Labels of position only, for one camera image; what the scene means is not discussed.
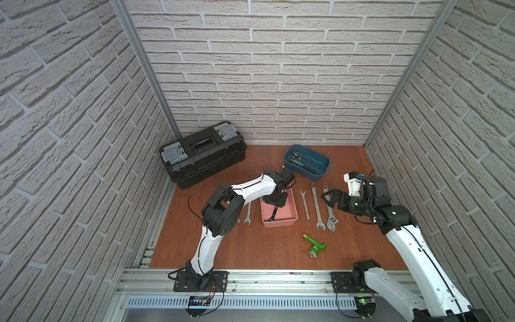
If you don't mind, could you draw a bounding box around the large silver adjustable wrench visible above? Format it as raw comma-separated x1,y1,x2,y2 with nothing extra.
323,185,339,232

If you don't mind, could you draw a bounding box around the teal plastic bin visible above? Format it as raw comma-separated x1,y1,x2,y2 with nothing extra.
284,144,331,181

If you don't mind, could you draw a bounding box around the small silver 14 wrench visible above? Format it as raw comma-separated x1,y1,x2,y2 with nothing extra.
300,191,312,224

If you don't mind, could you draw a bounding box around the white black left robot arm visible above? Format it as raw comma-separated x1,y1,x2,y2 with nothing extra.
185,168,295,287

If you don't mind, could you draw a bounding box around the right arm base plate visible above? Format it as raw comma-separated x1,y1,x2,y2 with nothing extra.
330,271,364,293

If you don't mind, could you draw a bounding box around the green toy drill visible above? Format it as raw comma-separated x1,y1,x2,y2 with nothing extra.
303,233,328,258

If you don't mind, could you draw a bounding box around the right controller circuit board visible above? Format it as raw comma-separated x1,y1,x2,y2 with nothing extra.
354,297,376,319

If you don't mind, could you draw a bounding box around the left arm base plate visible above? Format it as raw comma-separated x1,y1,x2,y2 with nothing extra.
173,270,229,292

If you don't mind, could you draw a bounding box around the controller circuit board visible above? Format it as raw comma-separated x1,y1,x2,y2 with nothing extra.
354,297,376,319
186,296,212,317

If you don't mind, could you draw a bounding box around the silver 16 combination wrench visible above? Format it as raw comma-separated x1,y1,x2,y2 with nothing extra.
267,206,278,222

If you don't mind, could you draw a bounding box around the aluminium corner post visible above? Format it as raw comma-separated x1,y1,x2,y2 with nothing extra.
111,0,182,140
363,0,459,150

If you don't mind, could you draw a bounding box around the left aluminium corner post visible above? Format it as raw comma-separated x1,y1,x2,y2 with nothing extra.
111,0,182,140

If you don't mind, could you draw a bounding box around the black grey toolbox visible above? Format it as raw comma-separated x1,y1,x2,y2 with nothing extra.
160,122,247,189

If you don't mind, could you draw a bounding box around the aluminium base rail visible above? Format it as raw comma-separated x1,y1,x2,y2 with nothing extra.
104,268,427,322

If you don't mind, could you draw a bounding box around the silver 22 combination wrench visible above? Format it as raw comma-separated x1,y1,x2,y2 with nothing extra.
310,182,326,231

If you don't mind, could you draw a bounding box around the right aluminium corner post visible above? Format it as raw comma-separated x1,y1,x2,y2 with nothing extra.
363,0,459,150

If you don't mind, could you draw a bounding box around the left controller circuit board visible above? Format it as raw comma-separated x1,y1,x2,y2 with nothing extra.
186,296,212,317

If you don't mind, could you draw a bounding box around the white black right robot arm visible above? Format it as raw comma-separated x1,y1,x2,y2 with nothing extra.
320,172,490,321

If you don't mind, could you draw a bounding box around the pink plastic storage box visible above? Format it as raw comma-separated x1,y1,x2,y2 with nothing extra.
260,193,299,228

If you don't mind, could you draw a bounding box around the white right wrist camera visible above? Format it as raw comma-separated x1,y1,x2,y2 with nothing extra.
343,171,364,197

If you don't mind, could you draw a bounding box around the black yellow screwdriver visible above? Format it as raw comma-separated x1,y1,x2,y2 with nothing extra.
291,152,317,174

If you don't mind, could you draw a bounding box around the silver 19 combination wrench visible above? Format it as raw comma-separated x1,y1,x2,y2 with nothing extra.
244,203,252,225

